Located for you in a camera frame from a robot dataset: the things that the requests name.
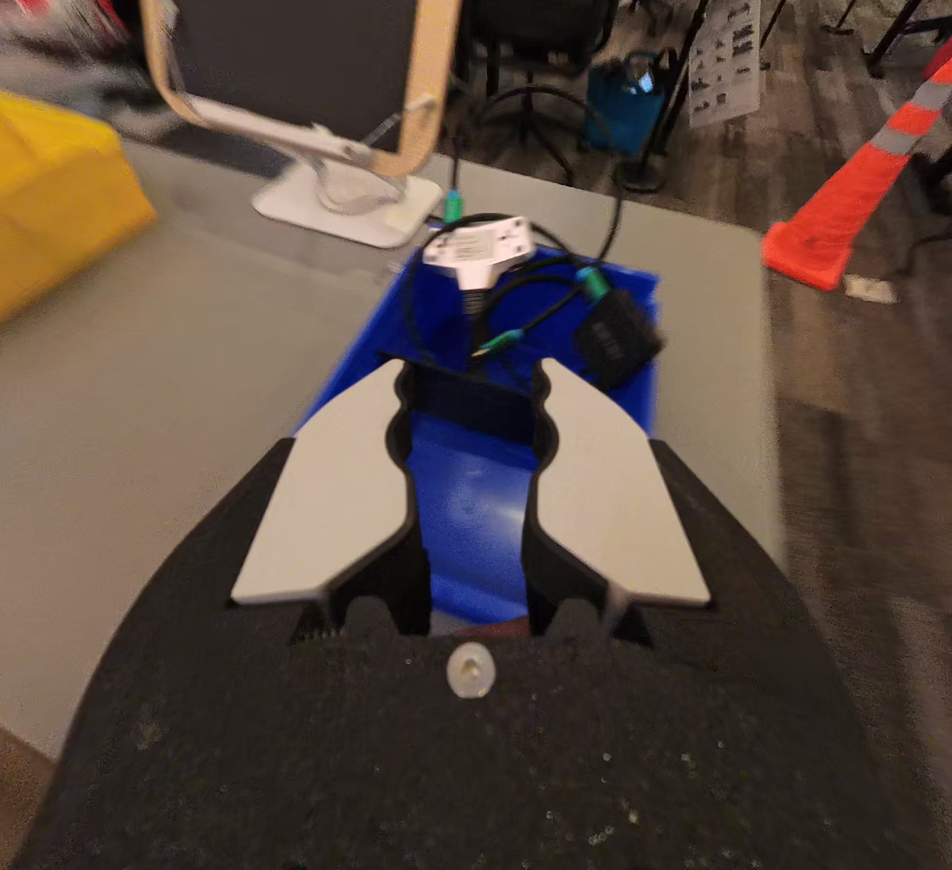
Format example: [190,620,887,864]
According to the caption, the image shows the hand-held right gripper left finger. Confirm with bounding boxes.
[231,359,434,608]

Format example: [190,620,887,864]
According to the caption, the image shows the black adapter box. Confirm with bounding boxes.
[574,290,665,391]

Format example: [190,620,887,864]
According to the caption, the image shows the yellow plastic bin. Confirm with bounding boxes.
[0,89,159,324]

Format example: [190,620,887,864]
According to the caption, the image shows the white power adapter block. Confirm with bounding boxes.
[422,215,535,291]

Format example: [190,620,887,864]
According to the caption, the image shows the black bin divider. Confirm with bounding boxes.
[381,353,536,447]

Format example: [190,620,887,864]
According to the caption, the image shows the teal bag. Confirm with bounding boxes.
[584,50,670,157]

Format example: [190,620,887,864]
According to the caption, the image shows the orange traffic cone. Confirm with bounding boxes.
[760,55,952,293]

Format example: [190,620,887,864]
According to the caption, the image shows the printed paper sheet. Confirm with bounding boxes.
[688,0,763,130]

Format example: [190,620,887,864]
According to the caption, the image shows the thick black splitter cable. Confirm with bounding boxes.
[463,287,492,354]

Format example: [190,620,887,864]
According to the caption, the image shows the blue plastic bin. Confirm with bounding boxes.
[294,245,663,625]

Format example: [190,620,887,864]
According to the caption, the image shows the grey desk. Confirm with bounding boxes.
[0,139,789,763]

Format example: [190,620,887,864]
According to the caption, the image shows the black braided cable green plugs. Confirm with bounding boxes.
[400,214,596,369]
[442,85,626,302]

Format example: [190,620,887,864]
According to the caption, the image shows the black stand pole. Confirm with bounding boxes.
[617,0,745,192]

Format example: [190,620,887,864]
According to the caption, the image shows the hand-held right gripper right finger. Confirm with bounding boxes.
[521,357,714,609]

